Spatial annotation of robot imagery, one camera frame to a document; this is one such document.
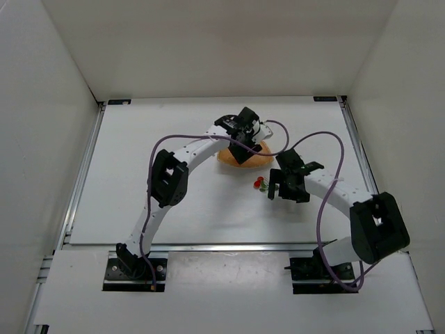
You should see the fake tomato sprig with leaves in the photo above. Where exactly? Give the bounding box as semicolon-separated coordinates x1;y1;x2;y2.
253;176;270;193

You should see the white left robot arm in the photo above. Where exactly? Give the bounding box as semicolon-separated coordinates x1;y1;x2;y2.
116;117;273;282

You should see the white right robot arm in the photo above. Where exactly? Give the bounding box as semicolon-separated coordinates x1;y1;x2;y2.
268;150;410;267

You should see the woven bamboo fruit basket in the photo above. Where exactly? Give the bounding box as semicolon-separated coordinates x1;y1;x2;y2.
217;148;274;168

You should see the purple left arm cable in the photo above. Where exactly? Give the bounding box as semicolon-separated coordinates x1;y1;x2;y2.
138;120;291;292

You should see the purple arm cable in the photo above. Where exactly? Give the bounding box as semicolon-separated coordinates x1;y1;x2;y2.
138;120;291;292
269;131;366;292

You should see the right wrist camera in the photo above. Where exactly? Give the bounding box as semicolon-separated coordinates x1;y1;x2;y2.
299;161;325;176

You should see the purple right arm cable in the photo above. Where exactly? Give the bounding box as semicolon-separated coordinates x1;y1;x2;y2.
269;131;366;292

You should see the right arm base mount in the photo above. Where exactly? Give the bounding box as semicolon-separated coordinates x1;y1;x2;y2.
284;246;364;295

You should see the right aluminium frame rail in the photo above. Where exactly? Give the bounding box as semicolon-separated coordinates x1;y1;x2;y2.
337;95;431;321

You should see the aluminium frame rail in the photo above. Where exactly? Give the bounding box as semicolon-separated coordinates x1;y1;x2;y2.
337;95;431;321
24;102;106;333

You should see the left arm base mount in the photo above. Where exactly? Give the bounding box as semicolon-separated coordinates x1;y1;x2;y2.
102;243;168;292

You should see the left aluminium frame rail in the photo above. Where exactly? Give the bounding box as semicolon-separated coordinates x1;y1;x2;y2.
24;102;106;333

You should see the aluminium table edge rail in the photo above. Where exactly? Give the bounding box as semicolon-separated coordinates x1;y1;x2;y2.
62;242;334;254

